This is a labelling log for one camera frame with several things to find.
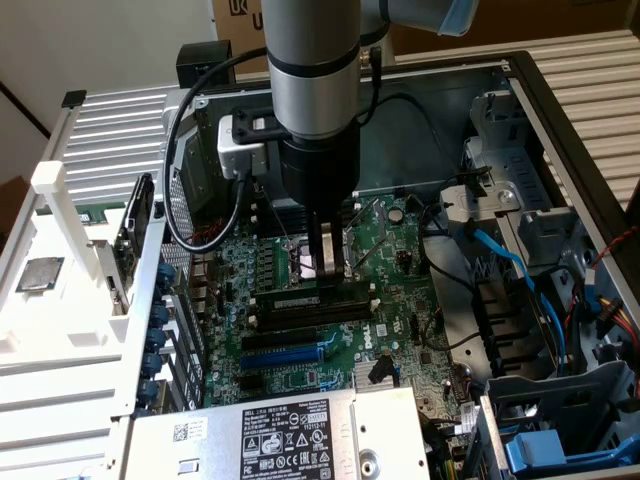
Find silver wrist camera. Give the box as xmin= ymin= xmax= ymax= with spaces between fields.
xmin=216 ymin=105 xmax=289 ymax=181

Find black wire with plug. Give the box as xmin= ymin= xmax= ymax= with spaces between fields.
xmin=357 ymin=92 xmax=464 ymax=179

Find printed cardboard box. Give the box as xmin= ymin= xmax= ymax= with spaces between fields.
xmin=210 ymin=0 xmax=271 ymax=76

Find open PC case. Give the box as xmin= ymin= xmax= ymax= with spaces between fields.
xmin=159 ymin=49 xmax=640 ymax=480

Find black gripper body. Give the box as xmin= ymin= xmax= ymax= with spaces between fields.
xmin=277 ymin=123 xmax=363 ymax=208

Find blue expansion slot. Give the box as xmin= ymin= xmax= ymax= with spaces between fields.
xmin=239 ymin=344 xmax=324 ymax=371

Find grey disk bay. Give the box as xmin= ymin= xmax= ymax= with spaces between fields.
xmin=477 ymin=359 xmax=640 ymax=480

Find green graphics card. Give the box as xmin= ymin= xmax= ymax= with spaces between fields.
xmin=74 ymin=199 xmax=144 ymax=321

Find metal locking lever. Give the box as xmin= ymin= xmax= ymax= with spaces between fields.
xmin=352 ymin=232 xmax=391 ymax=277
xmin=262 ymin=192 xmax=301 ymax=254

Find black box device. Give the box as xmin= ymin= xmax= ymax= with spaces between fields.
xmin=175 ymin=41 xmax=235 ymax=87

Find silver power supply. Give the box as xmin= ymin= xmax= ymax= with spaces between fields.
xmin=112 ymin=384 xmax=432 ymax=480

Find blue disk carrier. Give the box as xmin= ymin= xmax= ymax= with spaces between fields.
xmin=503 ymin=428 xmax=640 ymax=474

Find CPU socket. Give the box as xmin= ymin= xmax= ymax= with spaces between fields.
xmin=282 ymin=227 xmax=362 ymax=291

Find short red black twisted wire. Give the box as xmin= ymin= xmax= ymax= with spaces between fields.
xmin=192 ymin=219 xmax=227 ymax=241

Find plain cardboard box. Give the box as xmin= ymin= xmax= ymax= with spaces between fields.
xmin=388 ymin=0 xmax=640 ymax=55

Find silver CPU chip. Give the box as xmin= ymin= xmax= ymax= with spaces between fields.
xmin=14 ymin=256 xmax=65 ymax=294

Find green motherboard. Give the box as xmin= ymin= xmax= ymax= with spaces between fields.
xmin=192 ymin=192 xmax=481 ymax=416

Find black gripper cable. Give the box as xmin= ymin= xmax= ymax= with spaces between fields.
xmin=359 ymin=43 xmax=386 ymax=126

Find silver chipset heatsink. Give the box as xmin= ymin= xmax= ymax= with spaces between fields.
xmin=352 ymin=355 xmax=399 ymax=390

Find silver socket cover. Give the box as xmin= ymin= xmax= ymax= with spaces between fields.
xmin=349 ymin=197 xmax=390 ymax=239

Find long black expansion slot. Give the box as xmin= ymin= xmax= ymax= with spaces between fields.
xmin=241 ymin=327 xmax=321 ymax=353

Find white plastic parts rack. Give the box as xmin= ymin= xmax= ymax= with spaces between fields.
xmin=0 ymin=160 xmax=136 ymax=359

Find black RAM slot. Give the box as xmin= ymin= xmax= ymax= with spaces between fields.
xmin=248 ymin=283 xmax=379 ymax=319
xmin=251 ymin=298 xmax=381 ymax=335
xmin=251 ymin=204 xmax=362 ymax=236
xmin=249 ymin=192 xmax=362 ymax=221

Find grey metal bracket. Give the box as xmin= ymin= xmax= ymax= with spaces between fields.
xmin=438 ymin=180 xmax=522 ymax=239

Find black hard disk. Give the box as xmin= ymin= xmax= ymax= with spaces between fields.
xmin=123 ymin=172 xmax=156 ymax=244

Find black camera cable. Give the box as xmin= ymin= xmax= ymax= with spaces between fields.
xmin=160 ymin=47 xmax=271 ymax=255

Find long red black twisted wire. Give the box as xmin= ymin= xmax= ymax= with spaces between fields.
xmin=593 ymin=228 xmax=640 ymax=262

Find grey metal drive cage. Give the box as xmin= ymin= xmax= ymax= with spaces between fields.
xmin=459 ymin=89 xmax=556 ymax=211

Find red yellow power wires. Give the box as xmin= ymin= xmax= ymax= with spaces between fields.
xmin=582 ymin=292 xmax=640 ymax=346

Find blue data wire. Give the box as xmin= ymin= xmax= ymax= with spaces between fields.
xmin=464 ymin=219 xmax=569 ymax=386

